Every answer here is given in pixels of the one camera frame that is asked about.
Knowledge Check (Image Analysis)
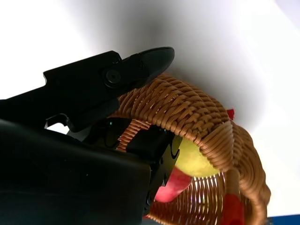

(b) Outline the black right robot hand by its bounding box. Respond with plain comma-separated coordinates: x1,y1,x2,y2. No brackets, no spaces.
0,46,179,225

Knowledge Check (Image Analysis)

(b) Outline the red apple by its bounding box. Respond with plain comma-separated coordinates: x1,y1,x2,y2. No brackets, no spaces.
154,167,193,203

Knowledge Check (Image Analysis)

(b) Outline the wicker basket with red handle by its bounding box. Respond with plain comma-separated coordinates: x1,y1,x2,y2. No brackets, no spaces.
110,74,271,225

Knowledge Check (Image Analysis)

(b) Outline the yellow green pear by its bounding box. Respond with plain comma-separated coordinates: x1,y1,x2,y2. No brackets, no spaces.
172,135,222,178

